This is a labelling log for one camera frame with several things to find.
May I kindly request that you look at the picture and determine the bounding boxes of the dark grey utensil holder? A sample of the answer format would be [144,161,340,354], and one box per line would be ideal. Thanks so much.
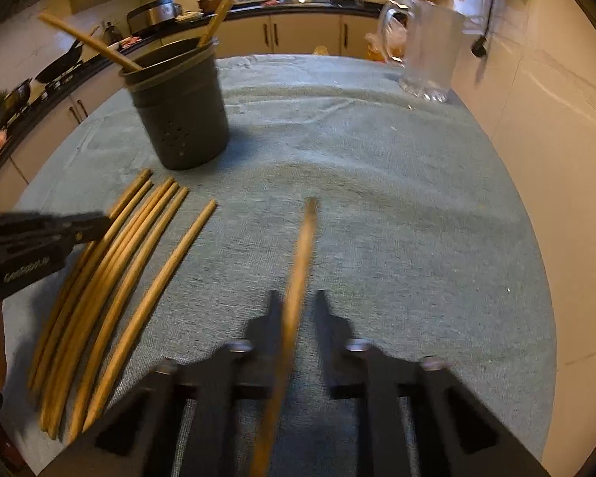
[119,37,230,171]

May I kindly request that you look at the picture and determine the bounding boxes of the cream kitchen base cabinets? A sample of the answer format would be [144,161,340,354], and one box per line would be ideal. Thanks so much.
[0,10,393,209]

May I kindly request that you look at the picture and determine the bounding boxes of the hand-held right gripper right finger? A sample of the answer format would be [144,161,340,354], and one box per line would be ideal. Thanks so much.
[312,288,552,477]

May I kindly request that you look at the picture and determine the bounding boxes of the silver rice cooker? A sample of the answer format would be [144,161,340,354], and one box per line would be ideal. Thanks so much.
[126,0,182,35]

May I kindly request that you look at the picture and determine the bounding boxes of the black wok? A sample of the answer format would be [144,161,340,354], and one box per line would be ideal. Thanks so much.
[34,25,103,84]

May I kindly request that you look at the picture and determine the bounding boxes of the clear glass pitcher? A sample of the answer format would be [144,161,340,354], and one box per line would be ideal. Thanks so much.
[377,0,465,103]

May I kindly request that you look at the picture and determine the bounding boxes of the black wall cable with plug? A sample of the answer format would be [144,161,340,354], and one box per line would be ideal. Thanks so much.
[471,0,502,83]

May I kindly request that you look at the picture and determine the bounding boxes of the grey-green table cloth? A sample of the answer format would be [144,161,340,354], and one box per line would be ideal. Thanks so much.
[0,54,557,477]

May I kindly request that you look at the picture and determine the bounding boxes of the orange plastic bag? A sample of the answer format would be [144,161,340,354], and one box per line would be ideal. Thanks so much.
[365,25,408,63]

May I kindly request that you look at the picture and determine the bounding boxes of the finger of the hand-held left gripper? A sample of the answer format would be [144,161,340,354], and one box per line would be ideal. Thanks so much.
[61,211,113,246]

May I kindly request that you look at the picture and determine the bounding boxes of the dark frying pan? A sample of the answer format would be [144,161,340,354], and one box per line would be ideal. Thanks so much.
[0,79,33,112]

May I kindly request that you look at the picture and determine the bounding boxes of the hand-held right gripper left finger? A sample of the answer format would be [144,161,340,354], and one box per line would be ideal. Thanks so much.
[40,289,286,477]

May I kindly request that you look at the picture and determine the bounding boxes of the bunch of wooden chopsticks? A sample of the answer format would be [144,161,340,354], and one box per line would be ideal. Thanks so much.
[27,168,219,443]

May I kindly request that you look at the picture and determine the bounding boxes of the wooden chopstick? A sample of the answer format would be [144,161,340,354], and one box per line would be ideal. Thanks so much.
[248,196,319,477]
[37,12,144,71]
[197,0,263,49]

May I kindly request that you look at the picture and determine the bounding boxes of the black kitchen countertop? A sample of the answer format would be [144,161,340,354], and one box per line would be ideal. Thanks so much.
[0,0,383,194]

